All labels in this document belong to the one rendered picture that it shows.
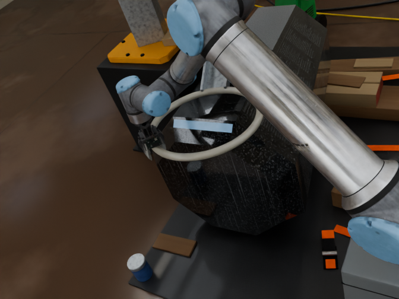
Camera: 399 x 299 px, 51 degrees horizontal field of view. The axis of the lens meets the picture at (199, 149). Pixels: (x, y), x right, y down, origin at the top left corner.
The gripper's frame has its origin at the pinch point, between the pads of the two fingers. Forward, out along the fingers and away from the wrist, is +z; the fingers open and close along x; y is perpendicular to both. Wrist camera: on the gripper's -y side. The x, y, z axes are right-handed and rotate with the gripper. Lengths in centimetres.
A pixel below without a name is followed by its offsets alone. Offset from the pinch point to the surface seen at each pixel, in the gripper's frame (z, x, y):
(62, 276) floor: 86, -80, -40
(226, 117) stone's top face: 1.2, 33.8, -7.0
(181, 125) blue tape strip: 4.4, 15.1, -19.4
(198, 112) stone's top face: 1.3, 24.3, -19.6
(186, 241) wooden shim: 80, -4, -20
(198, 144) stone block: 10.0, 18.6, -8.3
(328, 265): 79, 55, 30
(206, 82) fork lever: -6.9, 33.6, -27.4
